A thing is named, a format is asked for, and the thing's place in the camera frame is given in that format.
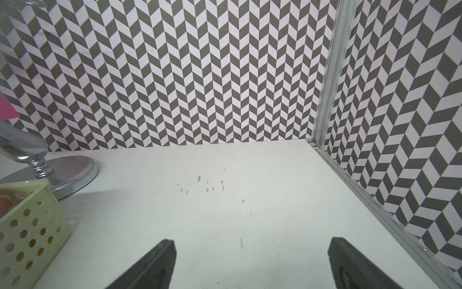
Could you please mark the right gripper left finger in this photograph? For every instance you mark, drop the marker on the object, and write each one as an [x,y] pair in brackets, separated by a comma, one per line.
[153,271]

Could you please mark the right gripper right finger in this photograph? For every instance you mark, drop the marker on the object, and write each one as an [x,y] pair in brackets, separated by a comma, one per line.
[352,270]

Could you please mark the light green plastic basket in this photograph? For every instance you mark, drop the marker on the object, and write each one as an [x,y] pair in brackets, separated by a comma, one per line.
[32,232]

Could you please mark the red candy bag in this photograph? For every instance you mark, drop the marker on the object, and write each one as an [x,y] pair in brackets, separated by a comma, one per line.
[6,205]

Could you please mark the silver metal glass rack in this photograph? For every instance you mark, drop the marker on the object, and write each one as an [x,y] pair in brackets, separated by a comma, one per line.
[39,67]

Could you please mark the pink plastic wine glass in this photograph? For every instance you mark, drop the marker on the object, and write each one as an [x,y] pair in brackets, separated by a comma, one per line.
[7,111]

